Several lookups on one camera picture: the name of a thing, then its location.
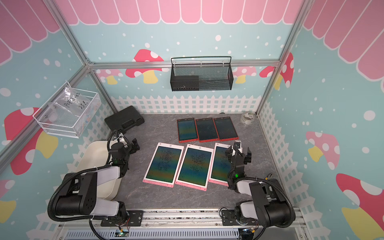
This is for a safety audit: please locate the pink writing tablet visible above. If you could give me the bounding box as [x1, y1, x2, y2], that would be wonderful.
[175, 144, 214, 191]
[143, 143, 185, 188]
[209, 143, 232, 187]

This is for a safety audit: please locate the red writing tablet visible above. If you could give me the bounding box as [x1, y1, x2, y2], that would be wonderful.
[195, 118, 219, 143]
[214, 117, 239, 142]
[177, 118, 199, 143]

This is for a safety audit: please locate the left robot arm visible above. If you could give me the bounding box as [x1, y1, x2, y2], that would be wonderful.
[47, 137, 140, 226]

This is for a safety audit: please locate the cream plastic storage box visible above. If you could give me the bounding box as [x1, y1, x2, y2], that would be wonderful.
[76, 140, 123, 201]

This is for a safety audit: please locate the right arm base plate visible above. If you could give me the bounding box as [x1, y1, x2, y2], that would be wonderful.
[219, 208, 240, 226]

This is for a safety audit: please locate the clear plastic bag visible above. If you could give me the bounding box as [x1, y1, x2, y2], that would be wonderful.
[46, 86, 90, 126]

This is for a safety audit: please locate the clear tape roll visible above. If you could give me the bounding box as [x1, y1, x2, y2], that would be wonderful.
[241, 112, 257, 125]

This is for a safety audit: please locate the white wire wall basket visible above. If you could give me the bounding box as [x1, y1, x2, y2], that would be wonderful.
[33, 82, 102, 139]

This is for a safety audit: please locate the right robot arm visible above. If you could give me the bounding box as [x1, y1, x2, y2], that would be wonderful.
[225, 146, 296, 228]

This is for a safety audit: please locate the black mesh wall basket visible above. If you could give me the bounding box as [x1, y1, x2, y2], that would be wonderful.
[170, 56, 234, 91]

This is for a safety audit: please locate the black box in basket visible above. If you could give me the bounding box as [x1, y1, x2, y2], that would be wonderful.
[170, 76, 200, 91]

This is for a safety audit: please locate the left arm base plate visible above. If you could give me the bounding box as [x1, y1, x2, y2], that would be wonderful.
[101, 210, 144, 227]

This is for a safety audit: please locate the black case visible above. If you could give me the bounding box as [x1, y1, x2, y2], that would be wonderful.
[105, 106, 145, 134]

